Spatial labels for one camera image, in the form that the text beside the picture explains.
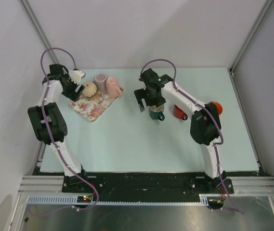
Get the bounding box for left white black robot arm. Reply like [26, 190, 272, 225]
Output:
[27, 64, 90, 192]

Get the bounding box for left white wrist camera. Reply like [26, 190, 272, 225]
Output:
[70, 69, 86, 84]

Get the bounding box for aluminium corner post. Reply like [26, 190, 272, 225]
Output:
[18, 0, 64, 74]
[229, 0, 274, 73]

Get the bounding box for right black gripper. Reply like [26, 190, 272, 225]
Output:
[134, 87, 166, 112]

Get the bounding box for purple mug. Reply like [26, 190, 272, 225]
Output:
[94, 73, 108, 92]

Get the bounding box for floral serving tray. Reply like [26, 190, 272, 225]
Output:
[69, 92, 118, 122]

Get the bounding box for orange mug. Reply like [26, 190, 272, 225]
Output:
[212, 102, 223, 115]

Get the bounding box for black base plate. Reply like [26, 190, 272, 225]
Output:
[62, 173, 234, 203]

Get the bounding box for aluminium frame rail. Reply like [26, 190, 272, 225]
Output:
[18, 176, 64, 194]

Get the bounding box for red mug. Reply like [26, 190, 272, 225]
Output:
[173, 105, 188, 121]

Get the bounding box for cream beige mug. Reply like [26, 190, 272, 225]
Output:
[82, 81, 98, 100]

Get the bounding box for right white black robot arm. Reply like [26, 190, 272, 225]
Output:
[134, 68, 223, 193]

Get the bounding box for left aluminium corner post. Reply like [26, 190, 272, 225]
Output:
[18, 0, 64, 74]

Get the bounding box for white slotted cable duct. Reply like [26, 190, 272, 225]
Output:
[27, 195, 209, 206]

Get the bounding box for pink mug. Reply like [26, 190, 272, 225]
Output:
[106, 77, 123, 98]

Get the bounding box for green mug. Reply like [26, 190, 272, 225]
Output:
[149, 105, 165, 121]

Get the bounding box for right aluminium corner post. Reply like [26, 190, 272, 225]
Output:
[229, 0, 274, 73]

